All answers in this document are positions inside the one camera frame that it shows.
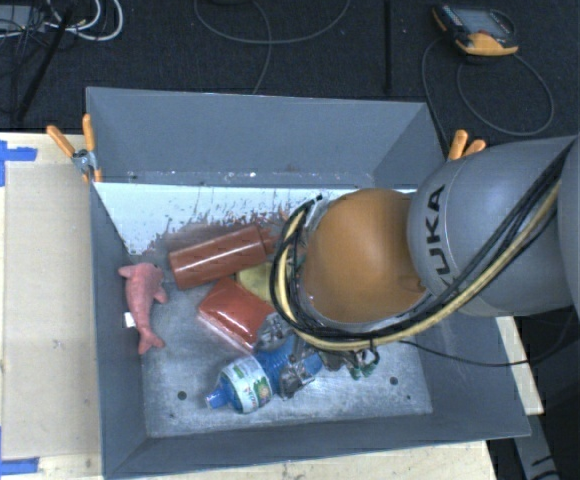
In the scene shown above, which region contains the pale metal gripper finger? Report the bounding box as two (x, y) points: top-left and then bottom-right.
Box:
(278, 367), (303, 400)
(294, 358), (318, 386)

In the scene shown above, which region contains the grey metal bin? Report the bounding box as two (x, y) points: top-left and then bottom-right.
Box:
(84, 86), (534, 479)

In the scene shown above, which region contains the blue plastic bottle with label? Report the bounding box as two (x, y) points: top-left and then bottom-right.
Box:
(205, 350), (324, 415)

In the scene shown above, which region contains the red clear-wrapped packet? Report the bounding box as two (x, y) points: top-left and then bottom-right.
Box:
(197, 276), (276, 354)

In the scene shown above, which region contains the yellow toy fruit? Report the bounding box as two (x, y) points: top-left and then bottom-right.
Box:
(236, 262), (277, 304)

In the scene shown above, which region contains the red-brown cylinder bottle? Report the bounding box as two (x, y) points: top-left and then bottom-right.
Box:
(168, 223), (282, 291)

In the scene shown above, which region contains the pink toy fish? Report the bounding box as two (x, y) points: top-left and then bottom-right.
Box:
(117, 261), (169, 356)

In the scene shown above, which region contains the pale wood flat board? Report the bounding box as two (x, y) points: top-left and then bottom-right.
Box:
(0, 160), (102, 462)

